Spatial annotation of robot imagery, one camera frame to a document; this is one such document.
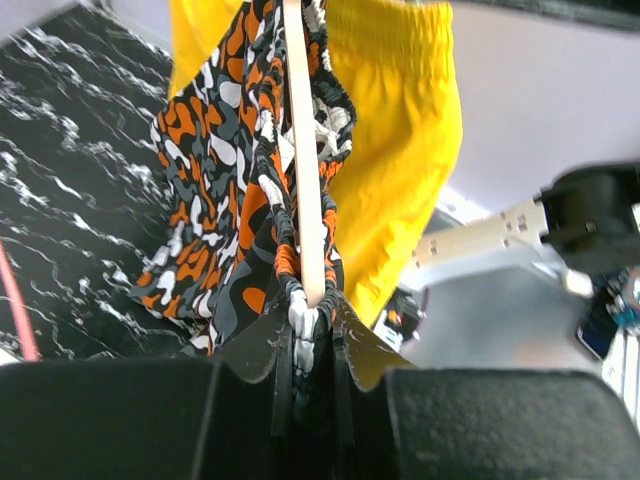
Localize orange camouflage shorts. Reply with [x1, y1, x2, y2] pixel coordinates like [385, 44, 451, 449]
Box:
[130, 1, 344, 434]

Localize wooden hanger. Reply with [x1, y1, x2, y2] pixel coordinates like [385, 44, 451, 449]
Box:
[283, 0, 325, 308]

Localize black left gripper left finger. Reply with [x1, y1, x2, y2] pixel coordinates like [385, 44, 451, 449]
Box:
[1, 305, 292, 479]

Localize black marble mat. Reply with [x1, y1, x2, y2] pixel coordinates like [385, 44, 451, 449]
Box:
[1, 6, 187, 359]

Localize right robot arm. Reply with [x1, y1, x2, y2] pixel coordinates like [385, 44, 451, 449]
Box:
[400, 160, 639, 361]

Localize pink wire hanger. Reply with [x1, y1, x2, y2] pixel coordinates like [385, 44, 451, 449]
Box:
[0, 246, 41, 362]

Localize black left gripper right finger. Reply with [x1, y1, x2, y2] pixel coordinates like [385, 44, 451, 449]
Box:
[333, 299, 639, 479]

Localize yellow shorts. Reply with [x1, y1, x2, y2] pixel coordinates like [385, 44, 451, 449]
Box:
[169, 1, 463, 323]

